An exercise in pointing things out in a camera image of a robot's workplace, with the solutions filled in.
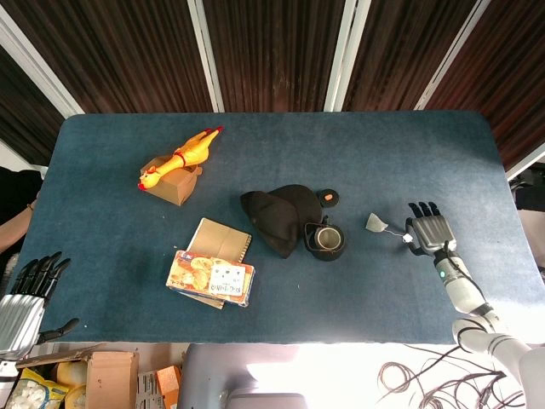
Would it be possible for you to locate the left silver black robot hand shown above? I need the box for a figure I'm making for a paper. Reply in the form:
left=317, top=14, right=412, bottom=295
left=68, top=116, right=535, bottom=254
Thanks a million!
left=0, top=251, right=81, bottom=363

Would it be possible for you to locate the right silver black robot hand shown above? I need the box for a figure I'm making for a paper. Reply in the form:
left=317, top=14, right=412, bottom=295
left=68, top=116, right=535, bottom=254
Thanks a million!
left=403, top=200, right=457, bottom=257

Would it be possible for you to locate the tea bag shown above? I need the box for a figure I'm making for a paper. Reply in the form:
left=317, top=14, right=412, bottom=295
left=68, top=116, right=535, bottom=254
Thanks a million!
left=364, top=211, right=414, bottom=245

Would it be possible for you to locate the person forearm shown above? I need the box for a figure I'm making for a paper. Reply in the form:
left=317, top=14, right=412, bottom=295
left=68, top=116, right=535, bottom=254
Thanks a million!
left=0, top=203, right=36, bottom=253

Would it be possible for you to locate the yellow snack bag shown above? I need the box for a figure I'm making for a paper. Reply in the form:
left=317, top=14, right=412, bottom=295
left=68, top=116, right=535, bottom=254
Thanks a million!
left=8, top=368, right=69, bottom=409

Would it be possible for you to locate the black teapot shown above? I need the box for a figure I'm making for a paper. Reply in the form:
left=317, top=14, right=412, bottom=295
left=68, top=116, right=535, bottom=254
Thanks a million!
left=303, top=215, right=348, bottom=262

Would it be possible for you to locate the blue table cloth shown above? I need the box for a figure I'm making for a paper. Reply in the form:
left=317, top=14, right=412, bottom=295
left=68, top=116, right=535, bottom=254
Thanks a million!
left=19, top=111, right=538, bottom=345

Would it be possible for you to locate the black chair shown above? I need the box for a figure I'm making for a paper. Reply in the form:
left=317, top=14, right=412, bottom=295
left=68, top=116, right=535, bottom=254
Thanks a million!
left=508, top=161, right=545, bottom=213

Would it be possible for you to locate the black lid with orange knob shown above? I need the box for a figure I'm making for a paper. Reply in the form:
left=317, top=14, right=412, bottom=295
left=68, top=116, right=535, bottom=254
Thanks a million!
left=317, top=188, right=341, bottom=209

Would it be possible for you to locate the large open cardboard box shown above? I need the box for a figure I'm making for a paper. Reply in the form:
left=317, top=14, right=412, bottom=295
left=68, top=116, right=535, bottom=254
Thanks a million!
left=14, top=343, right=141, bottom=409

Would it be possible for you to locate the person black shirt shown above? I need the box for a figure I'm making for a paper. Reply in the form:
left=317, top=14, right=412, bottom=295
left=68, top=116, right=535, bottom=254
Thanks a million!
left=0, top=166, right=43, bottom=223

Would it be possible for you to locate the black cap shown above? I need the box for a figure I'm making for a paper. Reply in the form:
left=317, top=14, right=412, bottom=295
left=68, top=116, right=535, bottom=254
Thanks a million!
left=239, top=183, right=323, bottom=260

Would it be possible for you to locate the small orange box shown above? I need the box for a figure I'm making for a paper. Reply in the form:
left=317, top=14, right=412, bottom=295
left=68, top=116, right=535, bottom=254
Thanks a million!
left=155, top=365, right=183, bottom=409

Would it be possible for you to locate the orange biscuit box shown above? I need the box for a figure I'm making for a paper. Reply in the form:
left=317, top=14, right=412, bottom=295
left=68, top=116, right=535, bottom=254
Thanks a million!
left=165, top=250, right=255, bottom=308

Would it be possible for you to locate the small brown cardboard box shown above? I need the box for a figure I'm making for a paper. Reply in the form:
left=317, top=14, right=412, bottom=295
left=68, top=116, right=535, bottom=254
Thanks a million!
left=140, top=155, right=204, bottom=207

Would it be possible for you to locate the brown spiral notebook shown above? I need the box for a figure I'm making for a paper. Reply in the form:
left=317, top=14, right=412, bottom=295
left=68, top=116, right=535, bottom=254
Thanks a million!
left=168, top=217, right=253, bottom=311

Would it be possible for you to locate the grey robot torso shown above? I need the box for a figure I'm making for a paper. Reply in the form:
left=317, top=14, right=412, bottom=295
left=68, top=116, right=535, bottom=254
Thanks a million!
left=177, top=343, right=384, bottom=409

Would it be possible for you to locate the yellow rubber chicken toy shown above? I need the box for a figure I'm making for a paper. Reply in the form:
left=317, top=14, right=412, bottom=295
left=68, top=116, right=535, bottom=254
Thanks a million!
left=137, top=125, right=225, bottom=192

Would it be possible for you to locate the white partition frame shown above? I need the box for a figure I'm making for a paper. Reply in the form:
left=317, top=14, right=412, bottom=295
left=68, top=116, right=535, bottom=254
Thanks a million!
left=0, top=6, right=85, bottom=119
left=505, top=142, right=545, bottom=181
left=415, top=0, right=491, bottom=111
left=186, top=0, right=226, bottom=113
left=324, top=0, right=371, bottom=112

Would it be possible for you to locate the bundle of dark cables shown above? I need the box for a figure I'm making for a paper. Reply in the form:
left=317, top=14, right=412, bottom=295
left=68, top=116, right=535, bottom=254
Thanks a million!
left=376, top=344, right=529, bottom=409

